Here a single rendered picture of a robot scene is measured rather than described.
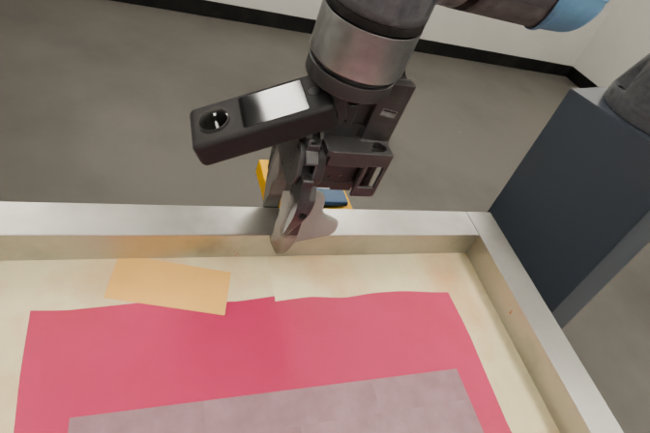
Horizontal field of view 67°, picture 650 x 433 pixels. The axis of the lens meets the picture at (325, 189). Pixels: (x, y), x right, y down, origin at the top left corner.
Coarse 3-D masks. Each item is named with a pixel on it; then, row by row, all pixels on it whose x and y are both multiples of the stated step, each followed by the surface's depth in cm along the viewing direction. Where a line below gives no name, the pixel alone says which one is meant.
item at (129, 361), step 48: (48, 336) 39; (96, 336) 40; (144, 336) 41; (192, 336) 42; (240, 336) 44; (48, 384) 36; (96, 384) 37; (144, 384) 38; (192, 384) 40; (240, 384) 41; (288, 384) 42; (48, 432) 34; (96, 432) 35; (144, 432) 36; (192, 432) 37; (240, 432) 38; (288, 432) 39
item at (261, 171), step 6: (258, 162) 77; (264, 162) 77; (258, 168) 77; (264, 168) 76; (258, 174) 76; (264, 174) 74; (258, 180) 76; (264, 180) 74; (264, 186) 73; (348, 204) 75
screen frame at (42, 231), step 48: (0, 240) 40; (48, 240) 41; (96, 240) 43; (144, 240) 44; (192, 240) 46; (240, 240) 48; (336, 240) 52; (384, 240) 54; (432, 240) 56; (480, 240) 58; (528, 288) 54; (528, 336) 51; (576, 384) 47; (576, 432) 45
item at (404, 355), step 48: (288, 336) 45; (336, 336) 47; (384, 336) 48; (432, 336) 50; (336, 384) 43; (384, 384) 45; (432, 384) 46; (480, 384) 48; (336, 432) 40; (384, 432) 42; (432, 432) 43; (480, 432) 44
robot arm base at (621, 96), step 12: (648, 60) 64; (624, 72) 68; (636, 72) 66; (648, 72) 63; (612, 84) 68; (624, 84) 67; (636, 84) 64; (648, 84) 63; (612, 96) 67; (624, 96) 65; (636, 96) 64; (648, 96) 62; (612, 108) 66; (624, 108) 65; (636, 108) 63; (648, 108) 62; (636, 120) 63; (648, 120) 62; (648, 132) 63
